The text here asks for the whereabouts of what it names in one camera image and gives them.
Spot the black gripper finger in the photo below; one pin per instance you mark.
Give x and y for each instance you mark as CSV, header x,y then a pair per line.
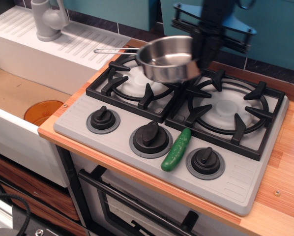
x,y
198,44
210,49

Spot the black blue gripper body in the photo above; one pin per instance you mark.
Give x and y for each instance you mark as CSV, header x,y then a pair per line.
x,y
216,18

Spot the stainless steel saucepan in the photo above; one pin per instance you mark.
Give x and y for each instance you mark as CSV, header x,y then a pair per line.
x,y
165,60

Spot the green toy pickle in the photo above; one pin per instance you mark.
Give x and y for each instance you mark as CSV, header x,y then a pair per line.
x,y
177,151

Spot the black middle stove knob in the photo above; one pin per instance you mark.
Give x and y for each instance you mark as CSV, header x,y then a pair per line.
x,y
151,141

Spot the black stove knob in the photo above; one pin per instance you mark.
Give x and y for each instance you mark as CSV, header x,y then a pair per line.
x,y
205,163
103,121
151,141

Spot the grey toy stove top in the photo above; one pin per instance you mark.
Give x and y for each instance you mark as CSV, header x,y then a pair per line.
x,y
234,190

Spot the black right stove knob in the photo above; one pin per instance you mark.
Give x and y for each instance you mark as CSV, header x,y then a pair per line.
x,y
205,163

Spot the black left stove knob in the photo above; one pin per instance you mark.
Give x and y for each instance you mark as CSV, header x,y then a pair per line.
x,y
103,121

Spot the black right burner grate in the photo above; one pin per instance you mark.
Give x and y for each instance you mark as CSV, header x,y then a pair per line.
x,y
268,106

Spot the black burner grate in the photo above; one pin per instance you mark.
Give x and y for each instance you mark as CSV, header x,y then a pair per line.
x,y
153,107
268,106

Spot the white left burner disc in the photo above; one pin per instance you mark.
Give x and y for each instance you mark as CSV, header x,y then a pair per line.
x,y
137,81

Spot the black left burner grate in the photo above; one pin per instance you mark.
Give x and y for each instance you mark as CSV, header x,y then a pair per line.
x,y
153,107

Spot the grey toy faucet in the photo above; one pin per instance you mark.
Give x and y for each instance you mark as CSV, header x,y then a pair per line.
x,y
49,22

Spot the white toy sink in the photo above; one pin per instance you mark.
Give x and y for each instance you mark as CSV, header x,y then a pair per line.
x,y
32,71

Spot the orange plastic plate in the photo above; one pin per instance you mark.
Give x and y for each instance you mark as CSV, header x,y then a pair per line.
x,y
41,111

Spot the wood grain drawer front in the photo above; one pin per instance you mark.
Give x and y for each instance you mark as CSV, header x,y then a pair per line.
x,y
48,202

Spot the oven door with black handle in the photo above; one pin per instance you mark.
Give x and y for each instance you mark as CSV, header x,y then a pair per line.
x,y
133,210

